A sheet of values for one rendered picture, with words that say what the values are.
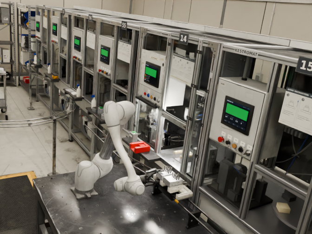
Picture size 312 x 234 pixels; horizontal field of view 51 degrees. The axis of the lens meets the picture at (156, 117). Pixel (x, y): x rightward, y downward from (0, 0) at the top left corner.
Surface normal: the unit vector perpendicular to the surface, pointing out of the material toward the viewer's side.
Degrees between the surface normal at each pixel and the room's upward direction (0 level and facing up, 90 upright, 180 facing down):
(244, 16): 90
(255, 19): 90
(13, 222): 0
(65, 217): 0
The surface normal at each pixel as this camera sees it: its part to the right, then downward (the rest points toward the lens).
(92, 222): 0.11, -0.94
